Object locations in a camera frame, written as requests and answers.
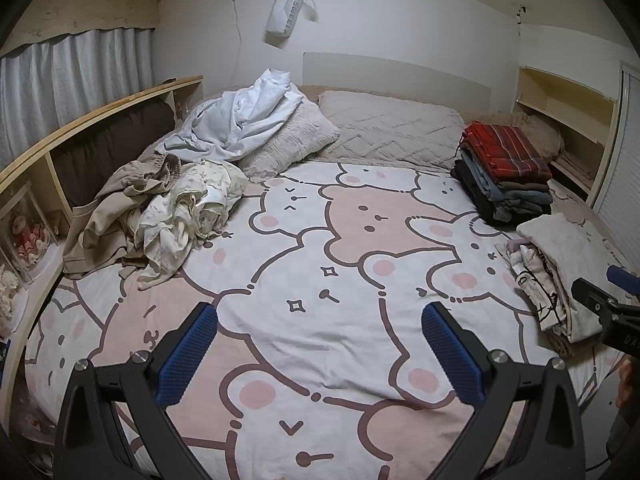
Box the white hanging bag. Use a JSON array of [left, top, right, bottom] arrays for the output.
[[264, 0, 319, 49]]

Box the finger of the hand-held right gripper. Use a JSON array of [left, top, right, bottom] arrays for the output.
[[606, 265, 640, 292], [571, 277, 632, 322]]

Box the white wall cable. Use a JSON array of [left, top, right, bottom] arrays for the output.
[[228, 0, 247, 92]]

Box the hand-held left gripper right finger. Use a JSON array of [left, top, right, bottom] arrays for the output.
[[421, 302, 586, 480]]

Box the fluffy beige pillow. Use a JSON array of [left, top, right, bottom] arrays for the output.
[[239, 99, 342, 184]]

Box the yellow wall niche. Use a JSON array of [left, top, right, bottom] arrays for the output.
[[512, 64, 619, 202]]

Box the white printed folded garment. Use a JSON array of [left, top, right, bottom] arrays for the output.
[[494, 239, 573, 333]]

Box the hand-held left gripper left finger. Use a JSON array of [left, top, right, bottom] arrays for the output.
[[52, 301, 219, 480]]

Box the white headboard panel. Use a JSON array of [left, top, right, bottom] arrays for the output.
[[302, 51, 494, 109]]

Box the quilted beige pillow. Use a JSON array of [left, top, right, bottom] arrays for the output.
[[316, 90, 467, 170]]

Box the bear print bedsheet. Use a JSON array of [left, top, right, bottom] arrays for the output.
[[22, 160, 632, 480]]

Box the white door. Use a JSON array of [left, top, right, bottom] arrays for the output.
[[589, 59, 640, 263]]

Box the white fluffy ornament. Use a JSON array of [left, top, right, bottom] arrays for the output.
[[0, 264, 27, 328]]

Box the white crumpled cloth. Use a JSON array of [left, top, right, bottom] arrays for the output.
[[154, 67, 304, 164]]

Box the wooden bedside shelf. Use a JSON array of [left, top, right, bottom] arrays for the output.
[[0, 75, 205, 403]]

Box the white curtain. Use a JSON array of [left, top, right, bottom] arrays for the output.
[[0, 26, 157, 163]]

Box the clear box with red toy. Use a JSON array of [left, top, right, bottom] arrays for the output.
[[0, 184, 57, 287]]

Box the beige curtain valance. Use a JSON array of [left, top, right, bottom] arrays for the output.
[[0, 0, 162, 59]]

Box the cream floral garment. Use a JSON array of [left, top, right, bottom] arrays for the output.
[[135, 159, 249, 292]]

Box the stack of dark folded clothes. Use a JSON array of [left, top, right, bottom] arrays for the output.
[[451, 147, 554, 229]]

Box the person's right hand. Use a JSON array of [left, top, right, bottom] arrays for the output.
[[617, 359, 640, 412]]

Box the cream folded garment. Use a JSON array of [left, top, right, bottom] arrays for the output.
[[516, 213, 632, 346]]

